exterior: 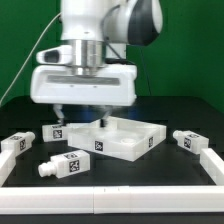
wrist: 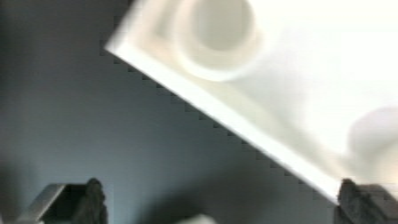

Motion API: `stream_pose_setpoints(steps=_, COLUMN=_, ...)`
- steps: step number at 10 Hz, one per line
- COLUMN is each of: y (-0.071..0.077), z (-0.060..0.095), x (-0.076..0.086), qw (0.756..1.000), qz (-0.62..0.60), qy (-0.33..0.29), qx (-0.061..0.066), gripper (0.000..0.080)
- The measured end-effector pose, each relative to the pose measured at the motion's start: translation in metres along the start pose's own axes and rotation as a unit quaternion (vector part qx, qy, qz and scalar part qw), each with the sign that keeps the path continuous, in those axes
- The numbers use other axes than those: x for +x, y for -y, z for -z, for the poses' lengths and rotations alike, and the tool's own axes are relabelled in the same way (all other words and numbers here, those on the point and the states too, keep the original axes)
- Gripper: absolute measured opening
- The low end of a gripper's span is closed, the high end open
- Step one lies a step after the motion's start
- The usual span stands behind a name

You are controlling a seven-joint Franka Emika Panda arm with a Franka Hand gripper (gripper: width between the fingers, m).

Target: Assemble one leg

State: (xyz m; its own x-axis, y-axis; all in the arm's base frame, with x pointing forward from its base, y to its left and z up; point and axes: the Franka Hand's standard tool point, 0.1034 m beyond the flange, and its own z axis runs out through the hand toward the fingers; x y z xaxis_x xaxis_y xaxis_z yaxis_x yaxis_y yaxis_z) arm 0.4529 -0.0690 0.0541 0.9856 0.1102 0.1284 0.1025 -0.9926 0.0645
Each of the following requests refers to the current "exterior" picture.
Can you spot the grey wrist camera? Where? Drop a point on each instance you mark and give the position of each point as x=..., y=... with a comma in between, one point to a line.
x=61, y=55

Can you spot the white square table top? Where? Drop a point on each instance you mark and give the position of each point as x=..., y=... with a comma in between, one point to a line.
x=120, y=138

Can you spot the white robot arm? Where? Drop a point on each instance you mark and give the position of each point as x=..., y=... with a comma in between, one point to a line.
x=80, y=71

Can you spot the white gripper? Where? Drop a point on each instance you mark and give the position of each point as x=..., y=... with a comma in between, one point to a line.
x=112, y=85

